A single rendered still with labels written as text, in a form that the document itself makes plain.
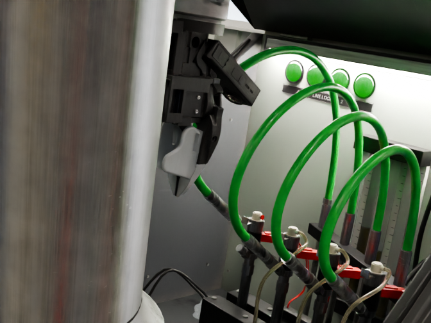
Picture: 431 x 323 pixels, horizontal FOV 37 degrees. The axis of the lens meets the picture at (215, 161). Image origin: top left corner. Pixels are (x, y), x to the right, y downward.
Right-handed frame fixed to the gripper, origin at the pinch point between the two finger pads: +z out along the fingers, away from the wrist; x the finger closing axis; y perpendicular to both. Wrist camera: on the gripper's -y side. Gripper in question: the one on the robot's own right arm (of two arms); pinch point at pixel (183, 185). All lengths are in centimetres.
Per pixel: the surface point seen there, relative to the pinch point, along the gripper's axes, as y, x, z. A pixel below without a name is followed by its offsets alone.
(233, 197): -13.0, -3.3, 3.5
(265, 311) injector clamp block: -30.9, -7.7, 27.0
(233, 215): -13.6, -3.3, 6.2
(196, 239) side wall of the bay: -46, -43, 28
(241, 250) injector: -25.7, -11.1, 16.2
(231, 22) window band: -380, -377, -27
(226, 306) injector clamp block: -25.7, -12.4, 27.0
